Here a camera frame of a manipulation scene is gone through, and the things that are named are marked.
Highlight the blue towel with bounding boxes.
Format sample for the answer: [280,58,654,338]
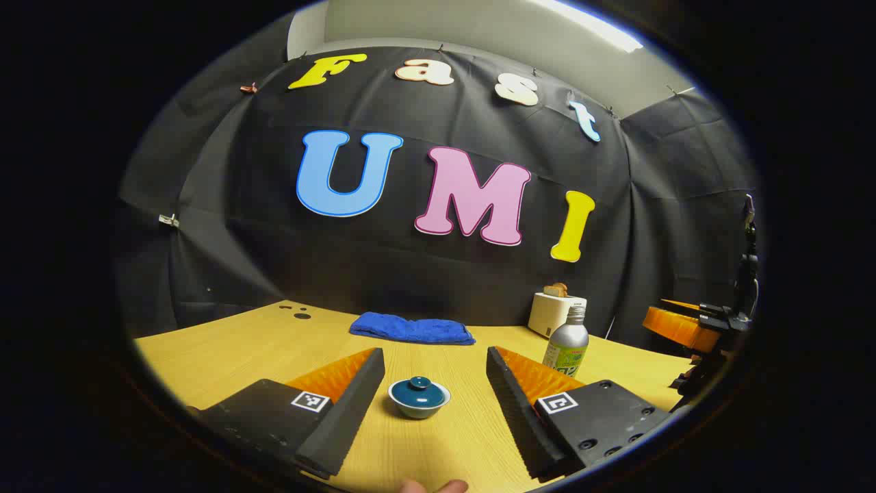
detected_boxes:
[349,312,476,346]

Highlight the black backdrop cloth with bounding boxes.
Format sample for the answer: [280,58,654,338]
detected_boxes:
[116,45,760,357]

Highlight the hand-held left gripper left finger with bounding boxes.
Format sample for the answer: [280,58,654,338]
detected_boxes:
[186,347,386,479]

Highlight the blue teacup lid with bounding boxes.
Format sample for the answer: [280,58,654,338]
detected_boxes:
[393,377,446,409]

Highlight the silver water bottle green label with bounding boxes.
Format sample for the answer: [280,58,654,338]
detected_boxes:
[543,306,590,379]

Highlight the white teacup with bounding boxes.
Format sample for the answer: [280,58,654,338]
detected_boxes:
[388,377,452,420]

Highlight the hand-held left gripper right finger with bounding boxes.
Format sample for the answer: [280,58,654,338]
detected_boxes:
[486,346,671,482]

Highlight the white toaster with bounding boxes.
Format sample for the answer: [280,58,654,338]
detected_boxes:
[528,292,587,339]

